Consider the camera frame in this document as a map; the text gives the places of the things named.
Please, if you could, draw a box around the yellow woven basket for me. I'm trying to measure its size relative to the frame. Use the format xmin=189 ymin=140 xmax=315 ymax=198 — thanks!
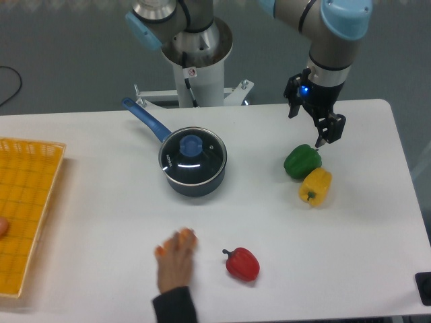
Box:
xmin=1 ymin=137 xmax=66 ymax=298

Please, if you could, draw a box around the black floor cable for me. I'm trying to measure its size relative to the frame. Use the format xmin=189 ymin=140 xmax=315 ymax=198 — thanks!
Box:
xmin=0 ymin=65 xmax=23 ymax=107

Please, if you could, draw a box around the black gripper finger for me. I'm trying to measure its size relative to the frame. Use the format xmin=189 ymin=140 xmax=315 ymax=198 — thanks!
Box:
xmin=284 ymin=74 xmax=303 ymax=118
xmin=315 ymin=112 xmax=346 ymax=147

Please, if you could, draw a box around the person's hand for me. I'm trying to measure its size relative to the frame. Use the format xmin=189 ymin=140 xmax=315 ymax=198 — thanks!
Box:
xmin=156 ymin=231 xmax=195 ymax=293

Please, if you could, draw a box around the glass lid blue knob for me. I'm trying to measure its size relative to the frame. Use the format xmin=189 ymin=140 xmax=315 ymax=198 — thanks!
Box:
xmin=158 ymin=127 xmax=228 ymax=186

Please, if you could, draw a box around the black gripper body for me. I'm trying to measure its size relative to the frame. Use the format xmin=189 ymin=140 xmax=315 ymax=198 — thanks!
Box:
xmin=300 ymin=68 xmax=344 ymax=125

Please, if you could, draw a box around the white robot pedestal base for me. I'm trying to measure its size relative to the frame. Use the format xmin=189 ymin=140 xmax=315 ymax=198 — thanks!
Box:
xmin=135 ymin=17 xmax=254 ymax=108

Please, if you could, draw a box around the dark blue saucepan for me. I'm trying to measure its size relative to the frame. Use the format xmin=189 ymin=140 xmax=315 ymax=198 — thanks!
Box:
xmin=122 ymin=98 xmax=228 ymax=197

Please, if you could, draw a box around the yellow bell pepper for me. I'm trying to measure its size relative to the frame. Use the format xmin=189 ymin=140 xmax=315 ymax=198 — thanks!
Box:
xmin=298 ymin=168 xmax=333 ymax=207

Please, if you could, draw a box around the dark sleeved forearm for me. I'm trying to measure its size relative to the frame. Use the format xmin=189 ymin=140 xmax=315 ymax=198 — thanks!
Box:
xmin=152 ymin=286 xmax=198 ymax=323

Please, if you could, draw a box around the green bell pepper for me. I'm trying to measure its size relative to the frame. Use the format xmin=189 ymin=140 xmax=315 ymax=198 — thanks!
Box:
xmin=284 ymin=144 xmax=322 ymax=180

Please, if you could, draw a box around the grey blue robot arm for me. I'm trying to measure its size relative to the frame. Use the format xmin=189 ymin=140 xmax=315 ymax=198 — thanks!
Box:
xmin=125 ymin=1 xmax=372 ymax=146

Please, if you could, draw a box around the black device at table edge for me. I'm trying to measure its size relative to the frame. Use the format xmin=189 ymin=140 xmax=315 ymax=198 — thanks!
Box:
xmin=415 ymin=272 xmax=431 ymax=306

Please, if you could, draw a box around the pink object in basket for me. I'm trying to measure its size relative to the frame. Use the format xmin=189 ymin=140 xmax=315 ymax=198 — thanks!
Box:
xmin=0 ymin=217 xmax=9 ymax=238

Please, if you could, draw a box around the orange bread roll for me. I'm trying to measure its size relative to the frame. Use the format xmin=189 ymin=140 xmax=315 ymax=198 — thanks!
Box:
xmin=154 ymin=227 xmax=198 ymax=257

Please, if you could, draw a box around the red bell pepper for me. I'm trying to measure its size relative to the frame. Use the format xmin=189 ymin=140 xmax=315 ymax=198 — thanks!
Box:
xmin=222 ymin=247 xmax=260 ymax=282

